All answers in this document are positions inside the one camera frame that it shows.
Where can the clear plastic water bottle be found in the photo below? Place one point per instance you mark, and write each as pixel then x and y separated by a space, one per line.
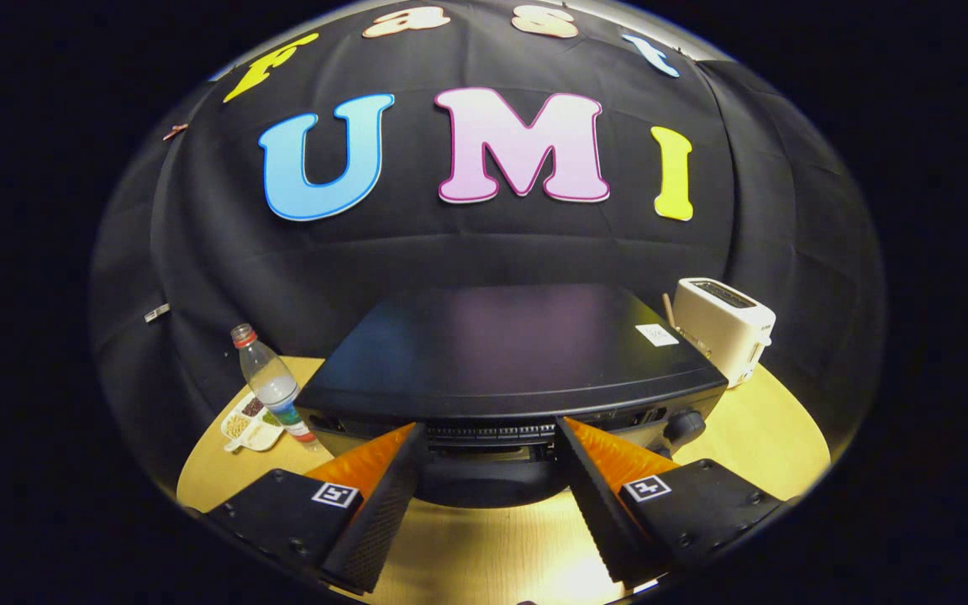
pixel 270 378

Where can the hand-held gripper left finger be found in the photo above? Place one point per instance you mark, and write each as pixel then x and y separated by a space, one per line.
pixel 383 508

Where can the white bread toaster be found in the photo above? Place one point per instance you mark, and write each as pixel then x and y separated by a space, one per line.
pixel 723 328

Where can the silver clip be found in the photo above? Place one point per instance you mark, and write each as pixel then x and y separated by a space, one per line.
pixel 157 313

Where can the black backdrop cloth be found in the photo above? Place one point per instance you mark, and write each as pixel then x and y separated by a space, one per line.
pixel 492 244

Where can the white divided snack dish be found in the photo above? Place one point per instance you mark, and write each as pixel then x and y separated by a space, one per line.
pixel 249 430

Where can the pink clip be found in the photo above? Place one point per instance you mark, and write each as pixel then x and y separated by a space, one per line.
pixel 175 132

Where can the black toaster oven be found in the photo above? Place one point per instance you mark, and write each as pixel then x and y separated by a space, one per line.
pixel 501 344

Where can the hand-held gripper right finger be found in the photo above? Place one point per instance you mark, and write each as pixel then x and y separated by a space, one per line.
pixel 597 508

